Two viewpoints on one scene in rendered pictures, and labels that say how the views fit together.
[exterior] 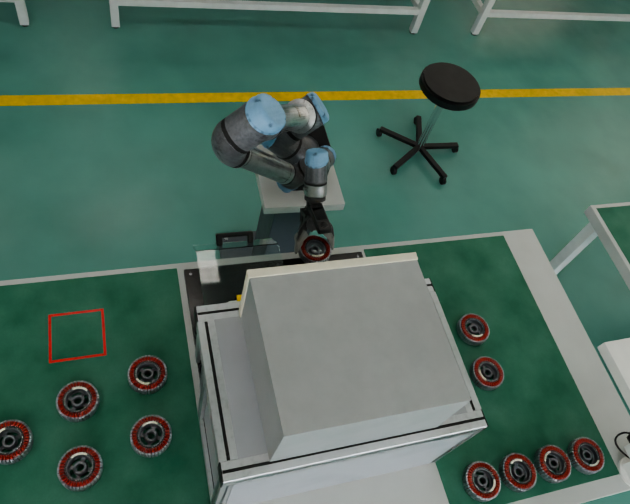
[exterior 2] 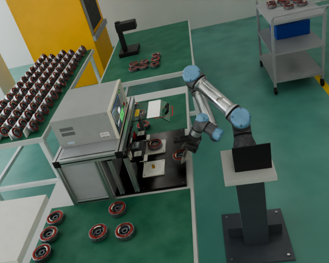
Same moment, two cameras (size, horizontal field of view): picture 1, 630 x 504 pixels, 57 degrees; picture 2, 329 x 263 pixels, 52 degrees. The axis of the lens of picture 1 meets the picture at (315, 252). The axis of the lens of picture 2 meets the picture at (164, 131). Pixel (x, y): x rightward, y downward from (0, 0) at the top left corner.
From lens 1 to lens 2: 271 cm
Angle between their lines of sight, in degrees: 83
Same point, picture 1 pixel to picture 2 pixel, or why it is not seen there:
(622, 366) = (31, 198)
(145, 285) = (180, 122)
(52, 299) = (178, 105)
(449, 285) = (158, 228)
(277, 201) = (224, 155)
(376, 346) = (80, 103)
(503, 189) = not seen: outside the picture
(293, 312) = (101, 87)
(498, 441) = (67, 232)
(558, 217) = not seen: outside the picture
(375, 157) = not seen: outside the picture
